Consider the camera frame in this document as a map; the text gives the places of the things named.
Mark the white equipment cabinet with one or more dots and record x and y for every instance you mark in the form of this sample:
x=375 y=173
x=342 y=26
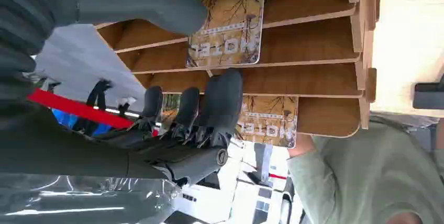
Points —
x=242 y=194

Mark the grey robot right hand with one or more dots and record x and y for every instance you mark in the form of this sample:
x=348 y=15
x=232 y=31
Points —
x=69 y=153

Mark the wooden card box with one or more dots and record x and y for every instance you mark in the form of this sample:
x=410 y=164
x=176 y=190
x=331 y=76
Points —
x=312 y=42

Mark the tree print hotel card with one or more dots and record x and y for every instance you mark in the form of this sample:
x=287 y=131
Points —
x=269 y=122
x=229 y=24

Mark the ribbed grey right arm sleeve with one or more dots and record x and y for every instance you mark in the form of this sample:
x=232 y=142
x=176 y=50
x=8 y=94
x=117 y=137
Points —
x=24 y=11

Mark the red strip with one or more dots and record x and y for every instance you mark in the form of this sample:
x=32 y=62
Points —
x=79 y=109

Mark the blue object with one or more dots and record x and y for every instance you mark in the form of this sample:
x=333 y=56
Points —
x=66 y=119

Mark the clear plastic film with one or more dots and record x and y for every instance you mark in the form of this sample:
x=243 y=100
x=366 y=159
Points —
x=86 y=198

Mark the black device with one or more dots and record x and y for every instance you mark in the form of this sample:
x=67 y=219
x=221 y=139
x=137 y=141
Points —
x=428 y=96

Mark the person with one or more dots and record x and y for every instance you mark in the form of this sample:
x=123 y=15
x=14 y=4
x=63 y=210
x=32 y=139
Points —
x=364 y=174

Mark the person's hand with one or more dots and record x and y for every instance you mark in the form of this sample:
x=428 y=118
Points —
x=300 y=145

